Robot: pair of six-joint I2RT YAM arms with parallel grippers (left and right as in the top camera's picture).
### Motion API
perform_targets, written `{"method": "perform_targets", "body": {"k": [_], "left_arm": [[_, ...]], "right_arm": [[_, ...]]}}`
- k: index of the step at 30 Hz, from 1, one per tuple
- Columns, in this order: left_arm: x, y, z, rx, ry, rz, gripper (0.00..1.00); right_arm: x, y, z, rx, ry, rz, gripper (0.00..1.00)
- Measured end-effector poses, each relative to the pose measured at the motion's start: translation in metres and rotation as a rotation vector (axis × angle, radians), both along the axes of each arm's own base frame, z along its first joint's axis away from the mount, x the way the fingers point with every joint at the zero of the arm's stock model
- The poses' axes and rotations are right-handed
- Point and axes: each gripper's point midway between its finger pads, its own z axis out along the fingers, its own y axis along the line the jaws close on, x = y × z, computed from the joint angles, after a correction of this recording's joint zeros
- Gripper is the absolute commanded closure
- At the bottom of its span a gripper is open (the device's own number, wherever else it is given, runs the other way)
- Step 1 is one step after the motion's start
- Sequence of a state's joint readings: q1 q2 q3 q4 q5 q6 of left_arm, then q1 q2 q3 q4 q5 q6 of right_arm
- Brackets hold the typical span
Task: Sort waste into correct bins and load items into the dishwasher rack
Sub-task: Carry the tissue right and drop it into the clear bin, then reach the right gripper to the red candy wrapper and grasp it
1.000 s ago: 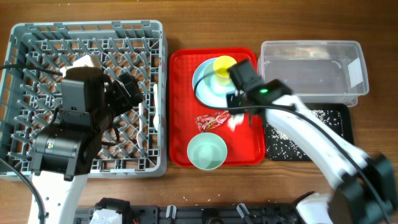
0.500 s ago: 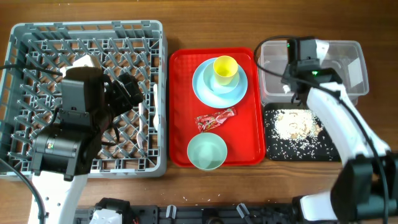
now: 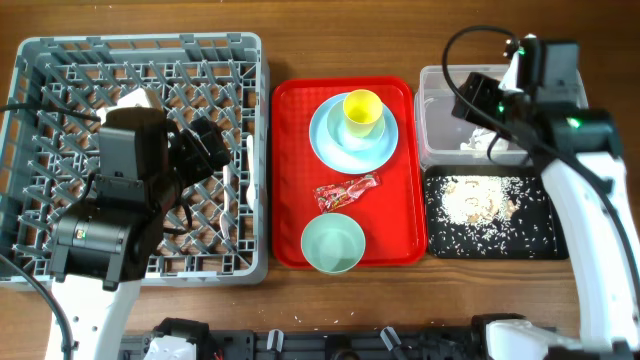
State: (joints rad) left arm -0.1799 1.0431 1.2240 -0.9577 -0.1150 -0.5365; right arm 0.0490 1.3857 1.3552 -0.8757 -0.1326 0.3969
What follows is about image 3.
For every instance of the red plastic tray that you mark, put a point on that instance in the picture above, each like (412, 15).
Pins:
(391, 215)

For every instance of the yellow plastic cup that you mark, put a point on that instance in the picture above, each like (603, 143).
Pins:
(362, 110)

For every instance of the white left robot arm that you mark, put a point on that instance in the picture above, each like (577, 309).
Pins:
(103, 241)

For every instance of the light blue bowl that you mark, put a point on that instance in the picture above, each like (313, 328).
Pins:
(336, 126)

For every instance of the light blue plate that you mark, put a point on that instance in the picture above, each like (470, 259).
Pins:
(346, 162)

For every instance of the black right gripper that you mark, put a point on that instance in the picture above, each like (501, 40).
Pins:
(472, 97)

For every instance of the grey dishwasher rack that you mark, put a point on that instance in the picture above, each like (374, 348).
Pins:
(49, 145)

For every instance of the clear plastic bin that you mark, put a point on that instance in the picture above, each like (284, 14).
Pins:
(439, 134)

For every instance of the white plastic spoon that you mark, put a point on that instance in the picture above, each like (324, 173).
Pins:
(251, 191)

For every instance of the green bowl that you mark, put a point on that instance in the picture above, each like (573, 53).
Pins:
(333, 243)

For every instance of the white napkin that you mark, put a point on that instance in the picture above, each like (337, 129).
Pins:
(481, 138)

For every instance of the red candy wrapper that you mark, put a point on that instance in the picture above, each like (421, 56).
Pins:
(331, 197)

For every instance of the black tray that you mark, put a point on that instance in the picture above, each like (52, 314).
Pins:
(500, 240)

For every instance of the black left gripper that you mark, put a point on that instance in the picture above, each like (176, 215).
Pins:
(200, 165)

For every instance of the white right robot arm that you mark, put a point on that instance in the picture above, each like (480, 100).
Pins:
(578, 155)

